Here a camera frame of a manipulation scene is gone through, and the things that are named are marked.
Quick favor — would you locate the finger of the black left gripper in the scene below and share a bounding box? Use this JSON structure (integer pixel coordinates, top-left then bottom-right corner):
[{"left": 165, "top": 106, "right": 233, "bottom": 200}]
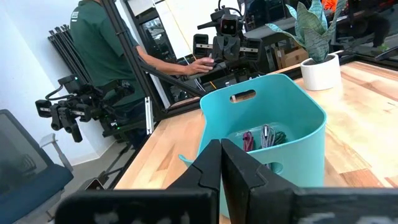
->
[
  {"left": 227, "top": 36, "right": 241, "bottom": 60},
  {"left": 214, "top": 36, "right": 228, "bottom": 60}
]

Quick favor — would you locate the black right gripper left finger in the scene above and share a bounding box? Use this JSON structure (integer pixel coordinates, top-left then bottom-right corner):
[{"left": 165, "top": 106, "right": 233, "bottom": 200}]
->
[{"left": 55, "top": 139, "right": 222, "bottom": 224}]

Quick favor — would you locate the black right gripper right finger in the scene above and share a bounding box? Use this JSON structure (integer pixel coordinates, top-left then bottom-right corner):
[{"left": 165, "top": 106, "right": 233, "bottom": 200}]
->
[{"left": 221, "top": 138, "right": 398, "bottom": 224}]

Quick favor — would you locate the red braided USB-C cable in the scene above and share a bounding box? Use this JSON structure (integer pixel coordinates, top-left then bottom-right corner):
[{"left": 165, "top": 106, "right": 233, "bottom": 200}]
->
[{"left": 242, "top": 131, "right": 255, "bottom": 152}]

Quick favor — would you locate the grey braided USB-C cable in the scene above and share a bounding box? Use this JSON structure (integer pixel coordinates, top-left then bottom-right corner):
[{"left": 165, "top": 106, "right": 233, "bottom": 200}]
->
[{"left": 260, "top": 124, "right": 276, "bottom": 149}]

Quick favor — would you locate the green USB-C cable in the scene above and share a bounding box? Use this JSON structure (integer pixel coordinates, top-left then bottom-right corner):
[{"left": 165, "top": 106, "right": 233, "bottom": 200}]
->
[{"left": 273, "top": 130, "right": 288, "bottom": 146}]

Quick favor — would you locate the teal plastic storage bin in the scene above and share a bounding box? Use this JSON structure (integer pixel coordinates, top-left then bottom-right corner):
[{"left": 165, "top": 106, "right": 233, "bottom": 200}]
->
[{"left": 178, "top": 73, "right": 328, "bottom": 218}]

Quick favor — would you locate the background robot arm gripper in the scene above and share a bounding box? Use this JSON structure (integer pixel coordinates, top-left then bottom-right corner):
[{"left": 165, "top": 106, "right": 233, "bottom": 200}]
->
[{"left": 34, "top": 74, "right": 137, "bottom": 144}]

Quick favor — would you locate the brown cardboard box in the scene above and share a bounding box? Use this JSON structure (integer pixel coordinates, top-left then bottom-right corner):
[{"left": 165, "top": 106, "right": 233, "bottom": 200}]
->
[{"left": 275, "top": 46, "right": 309, "bottom": 70}]

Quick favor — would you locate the green snake plant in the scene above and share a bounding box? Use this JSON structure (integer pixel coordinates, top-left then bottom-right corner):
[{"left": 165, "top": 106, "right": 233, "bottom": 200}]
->
[{"left": 266, "top": 0, "right": 346, "bottom": 65}]

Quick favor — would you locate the white plant pot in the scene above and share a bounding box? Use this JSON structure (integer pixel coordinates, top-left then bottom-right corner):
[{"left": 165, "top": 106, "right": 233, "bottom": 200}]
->
[{"left": 300, "top": 53, "right": 342, "bottom": 91}]

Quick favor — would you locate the person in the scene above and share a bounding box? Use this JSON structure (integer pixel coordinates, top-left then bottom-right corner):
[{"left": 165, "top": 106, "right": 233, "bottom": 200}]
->
[{"left": 70, "top": 0, "right": 216, "bottom": 147}]

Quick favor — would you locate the black tripod bundle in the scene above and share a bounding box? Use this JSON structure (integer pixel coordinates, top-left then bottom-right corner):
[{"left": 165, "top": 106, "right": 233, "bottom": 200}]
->
[{"left": 47, "top": 24, "right": 91, "bottom": 85}]

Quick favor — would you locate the blue office chair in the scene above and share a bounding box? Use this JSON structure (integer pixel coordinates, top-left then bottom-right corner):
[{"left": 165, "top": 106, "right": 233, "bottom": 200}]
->
[{"left": 0, "top": 108, "right": 75, "bottom": 224}]

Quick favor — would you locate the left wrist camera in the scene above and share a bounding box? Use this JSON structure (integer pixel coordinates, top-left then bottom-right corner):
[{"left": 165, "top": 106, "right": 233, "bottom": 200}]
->
[{"left": 217, "top": 14, "right": 242, "bottom": 37}]

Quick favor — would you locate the silver frame bracket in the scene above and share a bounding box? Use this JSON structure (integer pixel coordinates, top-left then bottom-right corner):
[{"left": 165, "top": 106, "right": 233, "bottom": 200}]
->
[{"left": 144, "top": 96, "right": 155, "bottom": 135}]

